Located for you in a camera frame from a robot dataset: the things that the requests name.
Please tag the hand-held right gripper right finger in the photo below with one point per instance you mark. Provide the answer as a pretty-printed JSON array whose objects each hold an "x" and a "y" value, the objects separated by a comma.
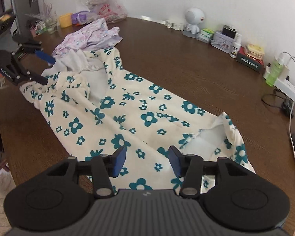
[{"x": 174, "y": 162}]

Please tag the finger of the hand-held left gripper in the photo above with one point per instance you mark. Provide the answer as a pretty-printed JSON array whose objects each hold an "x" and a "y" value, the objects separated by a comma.
[
  {"x": 45, "y": 57},
  {"x": 36, "y": 78}
]

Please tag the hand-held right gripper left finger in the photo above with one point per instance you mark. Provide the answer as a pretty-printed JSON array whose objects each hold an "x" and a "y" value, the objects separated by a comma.
[{"x": 120, "y": 161}]

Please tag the cream pants teal flower print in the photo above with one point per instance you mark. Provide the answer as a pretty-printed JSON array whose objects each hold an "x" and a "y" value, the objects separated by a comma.
[{"x": 137, "y": 118}]

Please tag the small glass jar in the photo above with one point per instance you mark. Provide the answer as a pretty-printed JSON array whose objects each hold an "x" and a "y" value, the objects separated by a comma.
[{"x": 41, "y": 28}]

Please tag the clear glass tumbler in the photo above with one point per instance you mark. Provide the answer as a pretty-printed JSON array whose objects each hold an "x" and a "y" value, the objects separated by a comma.
[{"x": 51, "y": 26}]

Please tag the yellow cup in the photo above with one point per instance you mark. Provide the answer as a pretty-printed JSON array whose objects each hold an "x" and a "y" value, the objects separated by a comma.
[{"x": 65, "y": 21}]

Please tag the lilac dried leaf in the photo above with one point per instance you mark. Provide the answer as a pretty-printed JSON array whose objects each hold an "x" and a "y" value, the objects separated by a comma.
[{"x": 46, "y": 9}]

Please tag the lilac floral garment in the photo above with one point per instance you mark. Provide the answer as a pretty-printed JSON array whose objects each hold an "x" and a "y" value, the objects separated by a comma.
[{"x": 93, "y": 35}]

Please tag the purple wipes packet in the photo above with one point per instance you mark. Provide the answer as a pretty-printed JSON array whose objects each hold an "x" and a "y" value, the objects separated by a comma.
[{"x": 83, "y": 17}]

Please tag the dark grey panel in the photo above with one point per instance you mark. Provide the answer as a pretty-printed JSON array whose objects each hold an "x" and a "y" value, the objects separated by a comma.
[{"x": 22, "y": 5}]

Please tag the white tissue pack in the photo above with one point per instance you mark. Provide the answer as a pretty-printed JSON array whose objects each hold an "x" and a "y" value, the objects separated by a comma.
[{"x": 82, "y": 6}]

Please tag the clear plastic bag red print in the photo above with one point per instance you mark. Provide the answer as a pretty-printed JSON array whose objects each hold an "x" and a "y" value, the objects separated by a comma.
[{"x": 111, "y": 12}]

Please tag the black box white lettering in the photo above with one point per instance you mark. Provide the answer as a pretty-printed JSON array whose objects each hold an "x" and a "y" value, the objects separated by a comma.
[{"x": 249, "y": 62}]

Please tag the printed tin box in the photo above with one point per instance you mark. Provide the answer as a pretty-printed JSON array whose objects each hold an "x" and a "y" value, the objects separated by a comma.
[{"x": 221, "y": 43}]

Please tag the white spray bottle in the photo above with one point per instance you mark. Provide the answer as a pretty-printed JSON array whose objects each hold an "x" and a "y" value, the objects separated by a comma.
[{"x": 236, "y": 48}]

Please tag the green white small boxes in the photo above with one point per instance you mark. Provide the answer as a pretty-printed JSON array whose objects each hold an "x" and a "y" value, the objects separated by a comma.
[{"x": 205, "y": 35}]

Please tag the small white holder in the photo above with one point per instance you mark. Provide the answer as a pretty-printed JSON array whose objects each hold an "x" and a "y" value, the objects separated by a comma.
[{"x": 174, "y": 25}]

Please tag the green spray bottle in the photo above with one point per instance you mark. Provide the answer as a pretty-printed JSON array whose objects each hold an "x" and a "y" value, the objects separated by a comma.
[{"x": 274, "y": 72}]

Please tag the white power strip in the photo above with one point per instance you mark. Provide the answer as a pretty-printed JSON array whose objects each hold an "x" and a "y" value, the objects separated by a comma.
[{"x": 287, "y": 86}]

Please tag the yellow card stack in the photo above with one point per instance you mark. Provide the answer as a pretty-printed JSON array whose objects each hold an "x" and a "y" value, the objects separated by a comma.
[{"x": 255, "y": 51}]

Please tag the small black box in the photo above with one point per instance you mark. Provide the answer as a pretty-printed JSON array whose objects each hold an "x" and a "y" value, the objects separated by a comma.
[{"x": 229, "y": 32}]

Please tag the white charger adapter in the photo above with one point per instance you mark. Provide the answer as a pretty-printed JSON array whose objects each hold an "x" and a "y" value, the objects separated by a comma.
[{"x": 285, "y": 72}]

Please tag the white robot toy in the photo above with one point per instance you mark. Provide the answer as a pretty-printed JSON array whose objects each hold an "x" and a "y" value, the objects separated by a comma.
[{"x": 194, "y": 17}]

